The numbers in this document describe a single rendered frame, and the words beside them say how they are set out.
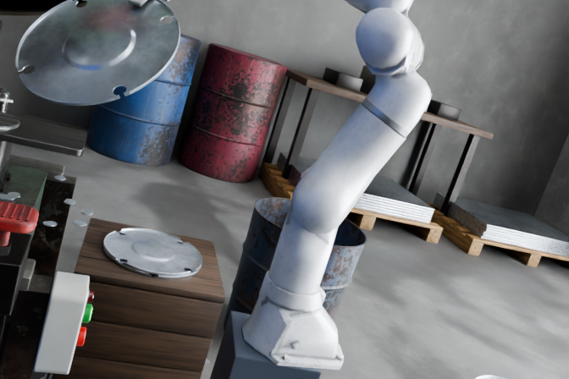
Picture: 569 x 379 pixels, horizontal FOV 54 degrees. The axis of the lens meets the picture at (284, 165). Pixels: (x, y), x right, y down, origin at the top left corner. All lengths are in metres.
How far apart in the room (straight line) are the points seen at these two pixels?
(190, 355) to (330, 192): 0.81
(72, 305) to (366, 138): 0.57
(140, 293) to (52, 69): 0.71
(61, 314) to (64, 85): 0.38
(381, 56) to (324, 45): 3.60
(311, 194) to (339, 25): 3.70
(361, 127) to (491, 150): 4.57
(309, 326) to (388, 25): 0.60
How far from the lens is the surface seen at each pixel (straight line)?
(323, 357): 1.23
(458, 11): 5.13
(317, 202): 1.00
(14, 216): 0.75
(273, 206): 2.15
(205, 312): 1.59
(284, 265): 1.13
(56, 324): 0.89
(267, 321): 1.17
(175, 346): 1.64
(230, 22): 4.41
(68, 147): 1.00
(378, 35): 1.02
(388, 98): 1.05
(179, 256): 1.71
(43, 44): 1.11
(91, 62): 1.03
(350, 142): 1.05
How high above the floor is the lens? 1.05
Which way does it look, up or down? 12 degrees down
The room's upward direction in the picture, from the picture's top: 17 degrees clockwise
